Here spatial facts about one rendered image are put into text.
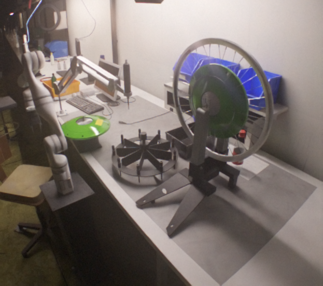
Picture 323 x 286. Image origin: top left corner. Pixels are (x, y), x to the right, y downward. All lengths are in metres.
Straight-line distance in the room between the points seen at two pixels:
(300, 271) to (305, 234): 0.19
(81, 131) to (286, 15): 1.29
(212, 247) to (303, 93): 0.91
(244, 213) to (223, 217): 0.10
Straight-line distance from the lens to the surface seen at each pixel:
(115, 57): 3.01
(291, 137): 1.54
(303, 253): 1.10
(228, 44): 0.94
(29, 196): 1.82
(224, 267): 0.98
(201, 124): 1.00
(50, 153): 1.22
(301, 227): 1.19
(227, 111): 0.97
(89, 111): 2.07
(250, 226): 1.12
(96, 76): 1.61
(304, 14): 1.40
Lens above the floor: 1.73
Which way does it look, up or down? 24 degrees down
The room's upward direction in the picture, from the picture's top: 1 degrees counter-clockwise
